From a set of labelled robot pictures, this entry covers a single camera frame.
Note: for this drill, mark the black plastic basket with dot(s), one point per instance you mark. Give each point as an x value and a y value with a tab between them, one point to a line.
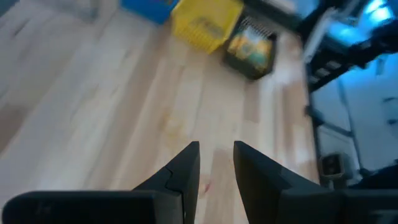
248	73

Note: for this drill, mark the yellow plastic basket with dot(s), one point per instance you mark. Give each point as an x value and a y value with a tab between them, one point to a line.
205	28

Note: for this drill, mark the blue plastic basket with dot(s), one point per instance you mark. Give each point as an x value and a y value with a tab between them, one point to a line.
149	9

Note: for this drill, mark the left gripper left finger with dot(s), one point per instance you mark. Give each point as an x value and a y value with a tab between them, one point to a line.
124	208

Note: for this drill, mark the Crayola crayon box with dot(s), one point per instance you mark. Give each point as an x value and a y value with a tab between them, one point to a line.
252	49

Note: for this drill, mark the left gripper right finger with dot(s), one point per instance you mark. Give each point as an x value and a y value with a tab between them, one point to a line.
295	205

